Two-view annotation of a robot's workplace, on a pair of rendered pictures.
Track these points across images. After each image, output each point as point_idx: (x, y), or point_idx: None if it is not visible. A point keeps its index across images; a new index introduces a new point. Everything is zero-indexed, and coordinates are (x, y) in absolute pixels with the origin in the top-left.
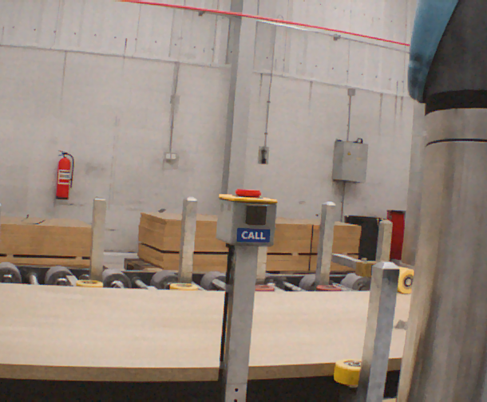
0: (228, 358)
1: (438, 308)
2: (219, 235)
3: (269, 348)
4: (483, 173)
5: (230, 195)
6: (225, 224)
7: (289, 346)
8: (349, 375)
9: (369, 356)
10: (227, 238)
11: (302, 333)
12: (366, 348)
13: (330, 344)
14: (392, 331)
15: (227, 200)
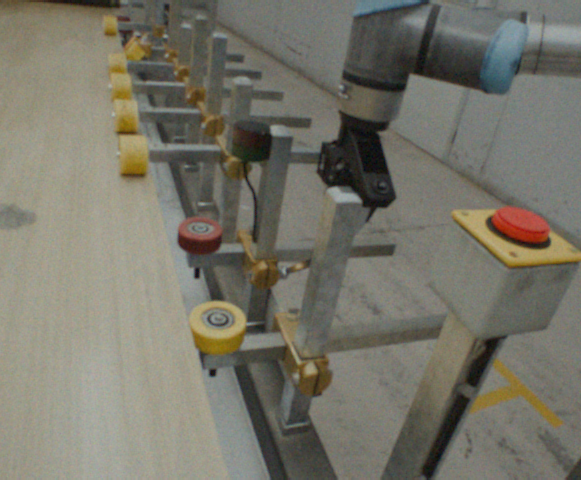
0: (443, 462)
1: None
2: (503, 330)
3: (104, 399)
4: None
5: (502, 246)
6: (535, 307)
7: (91, 368)
8: (241, 337)
9: (330, 304)
10: (536, 326)
11: (3, 332)
12: (322, 299)
13: (90, 317)
14: (30, 235)
15: (548, 265)
